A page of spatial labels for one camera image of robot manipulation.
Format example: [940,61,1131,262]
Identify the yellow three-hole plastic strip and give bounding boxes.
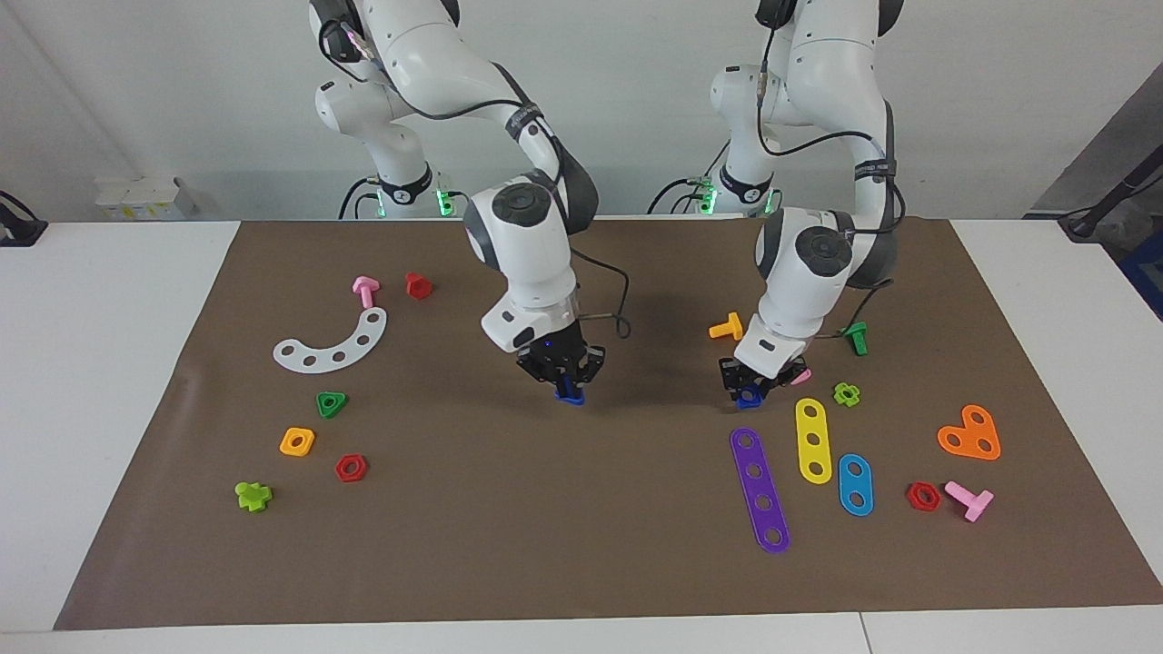
[795,397,833,485]

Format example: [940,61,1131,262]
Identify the purple four-hole plastic strip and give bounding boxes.
[730,427,791,555]

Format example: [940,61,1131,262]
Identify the blue two-hole plastic strip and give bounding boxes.
[838,453,874,518]

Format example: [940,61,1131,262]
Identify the brown table mat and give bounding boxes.
[53,216,1163,631]

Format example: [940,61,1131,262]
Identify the orange heart-shaped plastic plate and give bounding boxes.
[937,404,1002,461]

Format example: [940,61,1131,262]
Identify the white curved plastic strip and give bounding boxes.
[273,307,389,374]

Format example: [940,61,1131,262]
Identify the blue crate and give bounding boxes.
[1122,232,1163,319]

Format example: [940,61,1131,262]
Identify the white power strip box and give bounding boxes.
[95,175,196,222]

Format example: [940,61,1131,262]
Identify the black clamp on table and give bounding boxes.
[0,189,48,248]

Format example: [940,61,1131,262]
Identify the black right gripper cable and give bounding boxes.
[341,23,632,340]

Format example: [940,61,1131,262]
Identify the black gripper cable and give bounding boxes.
[754,23,908,342]
[341,23,632,340]

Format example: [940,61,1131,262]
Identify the black base cable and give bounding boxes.
[338,175,383,221]
[647,175,719,217]

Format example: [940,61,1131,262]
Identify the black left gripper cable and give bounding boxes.
[754,23,908,342]

